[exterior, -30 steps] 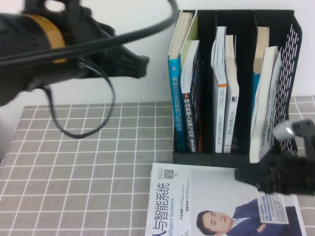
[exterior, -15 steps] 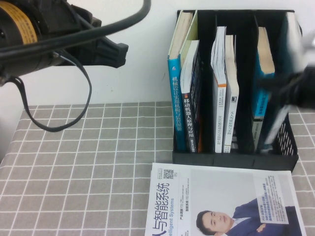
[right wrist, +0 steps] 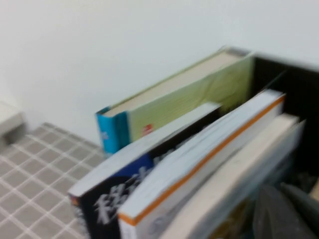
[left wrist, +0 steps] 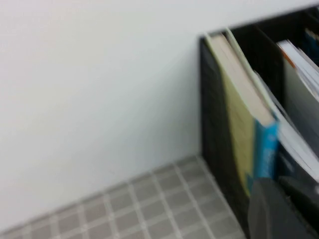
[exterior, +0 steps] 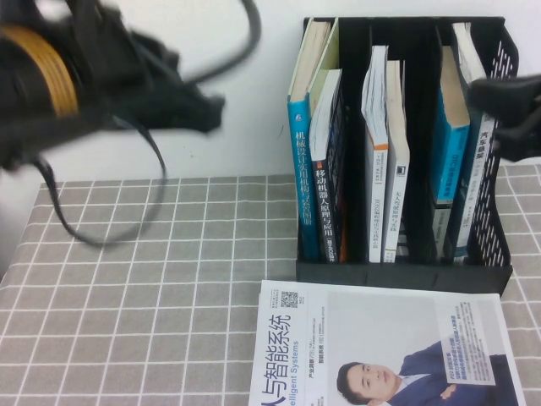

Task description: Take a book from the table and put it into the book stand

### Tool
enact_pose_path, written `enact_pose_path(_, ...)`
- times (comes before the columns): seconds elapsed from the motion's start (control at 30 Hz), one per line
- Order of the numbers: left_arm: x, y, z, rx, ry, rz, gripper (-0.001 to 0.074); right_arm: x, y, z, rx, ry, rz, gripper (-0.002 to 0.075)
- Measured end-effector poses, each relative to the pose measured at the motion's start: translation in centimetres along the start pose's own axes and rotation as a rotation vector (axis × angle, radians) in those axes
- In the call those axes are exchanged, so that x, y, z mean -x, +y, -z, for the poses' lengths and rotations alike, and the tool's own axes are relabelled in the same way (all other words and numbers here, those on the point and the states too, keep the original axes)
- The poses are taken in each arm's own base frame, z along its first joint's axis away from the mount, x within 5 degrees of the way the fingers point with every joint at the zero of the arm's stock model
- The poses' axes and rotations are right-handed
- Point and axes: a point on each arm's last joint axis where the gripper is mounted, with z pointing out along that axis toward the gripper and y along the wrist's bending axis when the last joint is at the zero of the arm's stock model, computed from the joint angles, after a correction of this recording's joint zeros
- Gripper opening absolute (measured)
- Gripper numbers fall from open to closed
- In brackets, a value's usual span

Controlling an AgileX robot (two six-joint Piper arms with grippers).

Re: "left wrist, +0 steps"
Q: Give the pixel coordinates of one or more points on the grey white checked tablecloth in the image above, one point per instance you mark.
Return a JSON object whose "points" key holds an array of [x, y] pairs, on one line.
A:
{"points": [[149, 206]]}

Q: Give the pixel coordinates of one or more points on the black mobile robot book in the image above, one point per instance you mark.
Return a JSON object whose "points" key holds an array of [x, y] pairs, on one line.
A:
{"points": [[294, 144]]}

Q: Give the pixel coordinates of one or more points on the white book with orange band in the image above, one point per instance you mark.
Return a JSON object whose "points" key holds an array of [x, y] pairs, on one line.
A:
{"points": [[299, 99]]}

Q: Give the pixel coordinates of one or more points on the teal hardcover mechanical design book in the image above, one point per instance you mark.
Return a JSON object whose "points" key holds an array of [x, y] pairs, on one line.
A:
{"points": [[266, 149]]}

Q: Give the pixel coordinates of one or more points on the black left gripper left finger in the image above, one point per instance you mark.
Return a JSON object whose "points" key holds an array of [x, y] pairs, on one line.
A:
{"points": [[266, 214]]}

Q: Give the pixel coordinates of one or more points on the black plastic book stand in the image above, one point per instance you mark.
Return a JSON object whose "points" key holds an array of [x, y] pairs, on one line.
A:
{"points": [[214, 124]]}

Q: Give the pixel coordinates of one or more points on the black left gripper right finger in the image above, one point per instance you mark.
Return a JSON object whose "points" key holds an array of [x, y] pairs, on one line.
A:
{"points": [[304, 209]]}

